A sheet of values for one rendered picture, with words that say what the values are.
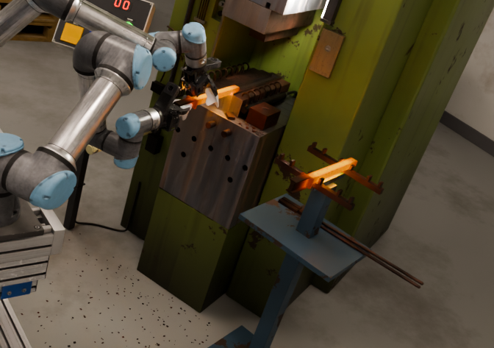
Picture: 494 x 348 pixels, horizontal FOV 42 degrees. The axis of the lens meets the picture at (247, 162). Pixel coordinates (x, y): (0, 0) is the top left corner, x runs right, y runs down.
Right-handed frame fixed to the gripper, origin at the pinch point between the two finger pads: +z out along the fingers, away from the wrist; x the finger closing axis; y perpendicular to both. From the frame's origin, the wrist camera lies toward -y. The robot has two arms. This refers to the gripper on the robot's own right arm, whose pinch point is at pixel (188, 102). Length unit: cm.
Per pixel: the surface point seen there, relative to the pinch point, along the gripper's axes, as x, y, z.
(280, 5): 10.5, -39.3, 27.1
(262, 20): 5.2, -31.2, 27.3
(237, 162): 16.1, 23.3, 21.9
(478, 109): 52, 66, 423
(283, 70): 0, -1, 76
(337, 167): 58, -1, 9
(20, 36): -254, 96, 162
